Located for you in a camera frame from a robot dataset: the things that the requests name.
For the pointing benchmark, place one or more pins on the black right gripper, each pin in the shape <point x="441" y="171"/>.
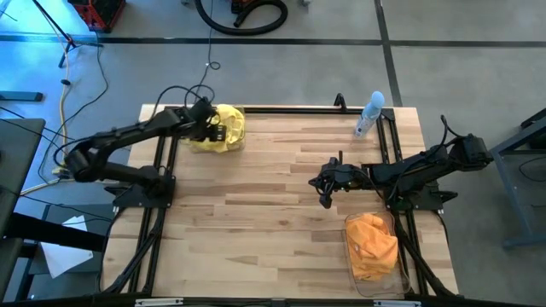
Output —
<point x="341" y="177"/>

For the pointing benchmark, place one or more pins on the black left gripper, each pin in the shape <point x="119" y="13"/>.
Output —
<point x="198" y="119"/>

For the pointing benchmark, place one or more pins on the orange microfiber towel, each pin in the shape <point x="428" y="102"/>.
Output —
<point x="371" y="273"/>
<point x="371" y="243"/>

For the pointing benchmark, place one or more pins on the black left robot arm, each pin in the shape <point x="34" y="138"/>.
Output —
<point x="128" y="132"/>

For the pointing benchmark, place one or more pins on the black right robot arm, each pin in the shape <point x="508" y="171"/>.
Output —
<point x="418" y="170"/>

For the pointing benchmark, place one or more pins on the blue spray bottle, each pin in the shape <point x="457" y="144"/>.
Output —
<point x="369" y="115"/>

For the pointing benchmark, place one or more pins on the red tool box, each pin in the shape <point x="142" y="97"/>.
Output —
<point x="98" y="13"/>

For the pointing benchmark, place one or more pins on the white paper sheet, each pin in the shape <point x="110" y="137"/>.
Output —
<point x="74" y="224"/>
<point x="64" y="260"/>

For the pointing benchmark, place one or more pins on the black tripod stand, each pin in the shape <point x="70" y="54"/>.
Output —
<point x="53" y="21"/>

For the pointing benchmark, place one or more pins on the black stand foot bar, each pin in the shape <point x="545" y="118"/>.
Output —
<point x="21" y="96"/>

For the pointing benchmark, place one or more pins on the black desk crossbar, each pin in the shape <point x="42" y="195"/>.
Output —
<point x="51" y="232"/>

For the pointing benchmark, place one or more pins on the dark grey desk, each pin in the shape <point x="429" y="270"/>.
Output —
<point x="17" y="170"/>

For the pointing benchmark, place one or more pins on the black aluminium table frame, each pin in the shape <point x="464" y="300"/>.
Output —
<point x="298" y="110"/>

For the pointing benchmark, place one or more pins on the silver metal bracket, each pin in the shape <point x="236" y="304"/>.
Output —
<point x="158" y="302"/>
<point x="396" y="303"/>

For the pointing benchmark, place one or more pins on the grey metal table frame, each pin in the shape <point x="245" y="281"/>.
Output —
<point x="507" y="192"/>

